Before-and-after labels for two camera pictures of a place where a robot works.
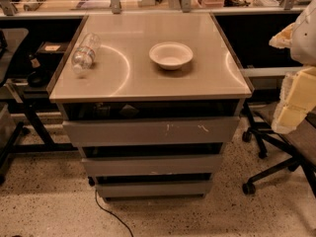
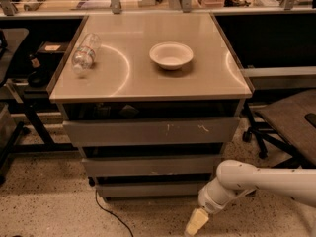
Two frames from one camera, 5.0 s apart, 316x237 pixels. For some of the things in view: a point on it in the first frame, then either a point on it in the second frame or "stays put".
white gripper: x=304 y=41 -> x=213 y=203
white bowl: x=170 y=55 stays put
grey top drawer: x=155 y=131 stays put
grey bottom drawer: x=154 y=189 stays put
